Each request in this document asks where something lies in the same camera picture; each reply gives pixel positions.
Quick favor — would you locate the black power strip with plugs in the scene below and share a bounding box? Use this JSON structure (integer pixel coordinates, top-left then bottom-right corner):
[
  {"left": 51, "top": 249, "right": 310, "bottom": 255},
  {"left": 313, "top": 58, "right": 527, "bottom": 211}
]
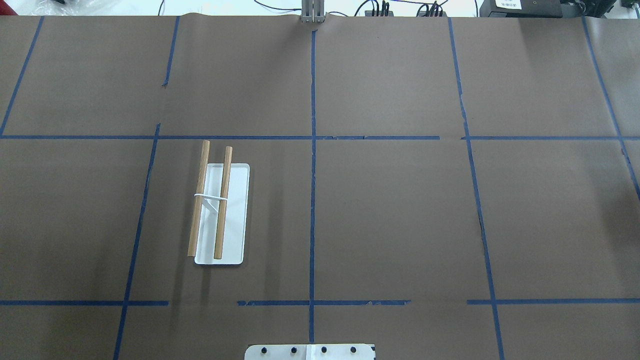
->
[{"left": 363, "top": 0, "right": 393, "bottom": 18}]

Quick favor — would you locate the white towel rack with wooden bars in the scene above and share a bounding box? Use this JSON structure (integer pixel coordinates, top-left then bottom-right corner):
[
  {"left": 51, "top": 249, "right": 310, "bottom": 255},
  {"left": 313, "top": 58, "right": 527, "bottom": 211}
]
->
[{"left": 187, "top": 140, "right": 250, "bottom": 266}]

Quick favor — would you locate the black device top right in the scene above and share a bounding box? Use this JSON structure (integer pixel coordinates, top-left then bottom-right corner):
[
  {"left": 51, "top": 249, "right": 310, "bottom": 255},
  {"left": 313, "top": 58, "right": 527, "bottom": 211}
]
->
[{"left": 478, "top": 0, "right": 596, "bottom": 19}]

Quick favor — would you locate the aluminium frame post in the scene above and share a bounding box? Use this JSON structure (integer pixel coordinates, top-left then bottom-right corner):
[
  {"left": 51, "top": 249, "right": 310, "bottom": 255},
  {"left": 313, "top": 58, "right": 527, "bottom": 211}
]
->
[{"left": 300, "top": 0, "right": 326, "bottom": 24}]

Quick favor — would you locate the white mounting plate with bolts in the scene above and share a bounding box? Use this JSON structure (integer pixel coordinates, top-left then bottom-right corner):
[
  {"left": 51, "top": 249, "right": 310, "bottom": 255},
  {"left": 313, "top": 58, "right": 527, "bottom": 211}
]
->
[{"left": 244, "top": 343, "right": 377, "bottom": 360}]

